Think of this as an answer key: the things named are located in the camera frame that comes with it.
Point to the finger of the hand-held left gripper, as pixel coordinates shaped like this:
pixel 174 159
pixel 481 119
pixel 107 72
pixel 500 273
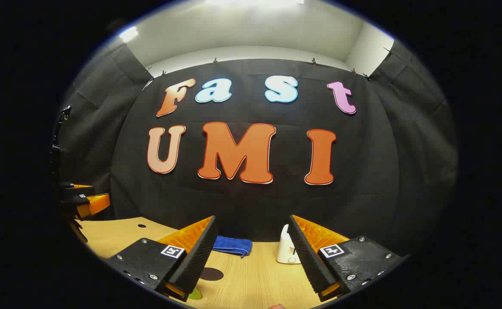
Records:
pixel 77 191
pixel 94 204

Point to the clear water bottle green label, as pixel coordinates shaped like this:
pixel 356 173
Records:
pixel 195 294

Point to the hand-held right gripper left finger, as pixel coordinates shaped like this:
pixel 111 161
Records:
pixel 197 262

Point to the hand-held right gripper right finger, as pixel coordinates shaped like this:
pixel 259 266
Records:
pixel 309 262

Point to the dark round coaster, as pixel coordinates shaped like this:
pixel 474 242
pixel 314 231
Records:
pixel 212 274

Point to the white toaster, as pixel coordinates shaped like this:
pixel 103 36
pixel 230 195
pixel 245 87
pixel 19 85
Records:
pixel 284 251

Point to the ceiling light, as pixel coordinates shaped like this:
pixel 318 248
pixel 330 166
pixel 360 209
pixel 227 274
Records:
pixel 129 34

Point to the blue folded towel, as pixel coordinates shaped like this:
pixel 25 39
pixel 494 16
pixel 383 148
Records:
pixel 231 246

